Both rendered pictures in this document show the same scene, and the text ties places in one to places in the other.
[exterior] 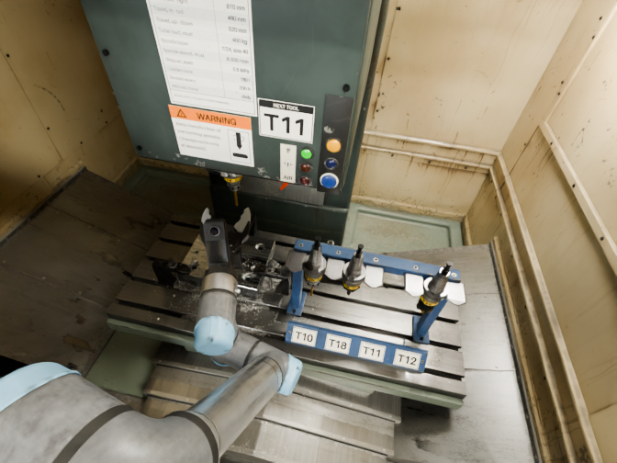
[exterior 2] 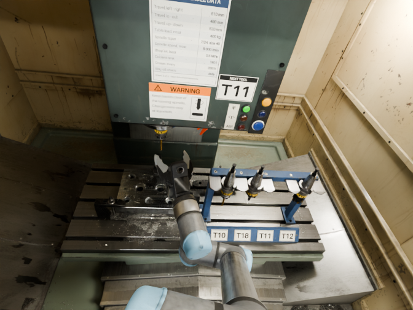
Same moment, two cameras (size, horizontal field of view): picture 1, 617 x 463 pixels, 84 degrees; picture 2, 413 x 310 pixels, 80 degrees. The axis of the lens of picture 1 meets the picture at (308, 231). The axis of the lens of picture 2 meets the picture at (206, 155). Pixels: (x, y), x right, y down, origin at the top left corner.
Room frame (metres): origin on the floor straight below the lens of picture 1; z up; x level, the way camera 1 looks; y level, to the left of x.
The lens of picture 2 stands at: (0.01, 0.28, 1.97)
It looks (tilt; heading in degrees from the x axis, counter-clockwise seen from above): 44 degrees down; 342
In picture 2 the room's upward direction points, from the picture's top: 10 degrees clockwise
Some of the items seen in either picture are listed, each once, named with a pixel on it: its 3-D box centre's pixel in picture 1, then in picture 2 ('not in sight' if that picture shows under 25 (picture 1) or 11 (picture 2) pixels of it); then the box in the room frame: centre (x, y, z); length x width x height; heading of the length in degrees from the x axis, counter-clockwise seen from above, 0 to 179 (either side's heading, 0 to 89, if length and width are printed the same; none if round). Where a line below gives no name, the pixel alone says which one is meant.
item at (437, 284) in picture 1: (440, 279); (310, 179); (0.54, -0.35, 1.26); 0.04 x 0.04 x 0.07
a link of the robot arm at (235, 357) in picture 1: (229, 345); (196, 250); (0.32, 0.15, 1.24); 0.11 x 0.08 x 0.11; 68
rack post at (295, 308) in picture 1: (297, 279); (208, 196); (0.65, 0.02, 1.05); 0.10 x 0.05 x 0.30; 172
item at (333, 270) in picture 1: (333, 269); (241, 184); (0.58, -0.08, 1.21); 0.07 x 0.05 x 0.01; 172
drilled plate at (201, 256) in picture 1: (229, 259); (150, 190); (0.77, 0.28, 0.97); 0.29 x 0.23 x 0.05; 82
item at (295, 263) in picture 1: (295, 261); (215, 183); (0.59, 0.03, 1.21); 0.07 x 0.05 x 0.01; 172
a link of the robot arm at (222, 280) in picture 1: (220, 287); (187, 210); (0.40, 0.18, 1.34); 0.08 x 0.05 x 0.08; 98
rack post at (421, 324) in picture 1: (434, 308); (298, 198); (0.58, -0.41, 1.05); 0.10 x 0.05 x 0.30; 172
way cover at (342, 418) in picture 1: (267, 408); (197, 292); (0.35, 0.09, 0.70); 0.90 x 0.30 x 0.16; 82
